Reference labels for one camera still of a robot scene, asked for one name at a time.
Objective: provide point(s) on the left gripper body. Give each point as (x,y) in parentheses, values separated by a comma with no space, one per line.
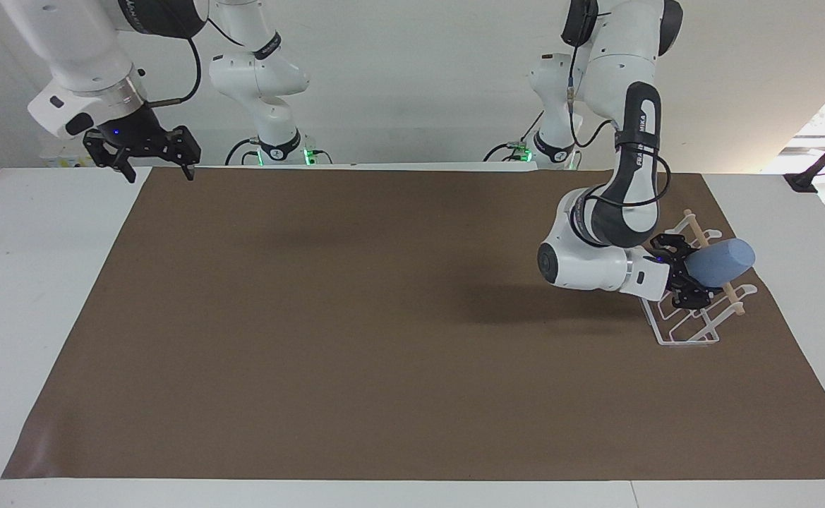
(675,271)

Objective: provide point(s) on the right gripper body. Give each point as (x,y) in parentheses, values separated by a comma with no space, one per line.
(132,129)

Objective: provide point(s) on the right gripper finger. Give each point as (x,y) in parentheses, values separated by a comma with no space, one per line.
(117,157)
(186,149)

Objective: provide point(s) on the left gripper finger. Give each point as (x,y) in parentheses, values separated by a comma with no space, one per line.
(675,245)
(693,296)

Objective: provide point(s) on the blue cup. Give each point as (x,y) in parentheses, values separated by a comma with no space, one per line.
(726,261)

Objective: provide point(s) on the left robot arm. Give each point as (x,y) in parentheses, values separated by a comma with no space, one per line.
(617,63)

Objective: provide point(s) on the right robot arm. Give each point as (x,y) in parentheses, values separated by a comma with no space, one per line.
(80,49)

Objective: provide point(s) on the black stand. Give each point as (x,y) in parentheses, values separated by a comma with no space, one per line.
(818,166)

